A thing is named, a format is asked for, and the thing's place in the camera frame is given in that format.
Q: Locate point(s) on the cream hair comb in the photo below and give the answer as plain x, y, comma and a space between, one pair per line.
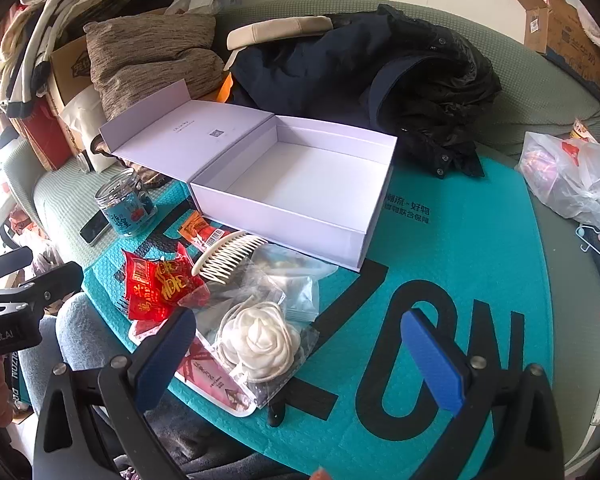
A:
220, 260

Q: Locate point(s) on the person's grey trousers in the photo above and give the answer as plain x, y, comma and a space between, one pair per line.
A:
80, 330

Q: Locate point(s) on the brown knit pillow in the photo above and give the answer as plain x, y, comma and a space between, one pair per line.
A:
145, 60

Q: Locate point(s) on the pink sachet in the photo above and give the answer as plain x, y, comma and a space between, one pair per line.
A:
205, 380

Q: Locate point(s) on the brown patterned cloth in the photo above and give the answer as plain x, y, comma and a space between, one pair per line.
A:
140, 172

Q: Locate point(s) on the smartphone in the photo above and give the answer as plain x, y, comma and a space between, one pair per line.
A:
95, 227

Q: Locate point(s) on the green sofa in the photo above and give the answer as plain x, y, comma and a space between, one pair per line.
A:
530, 90

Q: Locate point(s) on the teal bubble mailer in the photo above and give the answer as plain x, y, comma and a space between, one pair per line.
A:
455, 260

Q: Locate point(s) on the beige cap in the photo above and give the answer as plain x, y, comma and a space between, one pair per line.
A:
280, 27

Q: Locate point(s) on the white plastic shopping bag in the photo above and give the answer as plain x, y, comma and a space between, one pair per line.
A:
570, 180

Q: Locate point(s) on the red box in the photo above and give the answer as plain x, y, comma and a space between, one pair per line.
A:
42, 130

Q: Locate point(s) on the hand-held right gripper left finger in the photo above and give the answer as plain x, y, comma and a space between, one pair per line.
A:
165, 345

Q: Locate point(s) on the clear plastic packet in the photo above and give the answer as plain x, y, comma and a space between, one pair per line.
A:
295, 285

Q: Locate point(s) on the orange cloth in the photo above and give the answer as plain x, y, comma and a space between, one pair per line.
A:
225, 87

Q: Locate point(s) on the open cardboard box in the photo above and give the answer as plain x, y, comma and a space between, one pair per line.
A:
565, 25

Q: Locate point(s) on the dark navy jacket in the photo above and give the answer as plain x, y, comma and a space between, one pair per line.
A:
330, 75

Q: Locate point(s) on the brown cardboard box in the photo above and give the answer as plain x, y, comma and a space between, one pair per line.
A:
67, 67

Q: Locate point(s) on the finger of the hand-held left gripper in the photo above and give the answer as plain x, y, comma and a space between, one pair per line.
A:
60, 280
10, 261

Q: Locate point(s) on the black banana hair clip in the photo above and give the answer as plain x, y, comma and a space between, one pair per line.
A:
276, 412

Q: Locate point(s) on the pile of pale clothes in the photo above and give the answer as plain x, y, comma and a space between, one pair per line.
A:
45, 20

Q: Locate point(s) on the clear jar blue label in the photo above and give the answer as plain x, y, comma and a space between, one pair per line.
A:
127, 205

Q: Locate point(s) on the clothes hanger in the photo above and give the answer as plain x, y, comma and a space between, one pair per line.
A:
586, 249

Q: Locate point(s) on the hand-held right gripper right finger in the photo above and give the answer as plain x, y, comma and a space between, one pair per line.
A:
430, 355

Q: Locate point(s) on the white gift box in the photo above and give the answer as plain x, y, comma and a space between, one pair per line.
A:
305, 175

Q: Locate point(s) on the orange snack packet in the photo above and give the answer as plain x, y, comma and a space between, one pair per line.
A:
200, 232

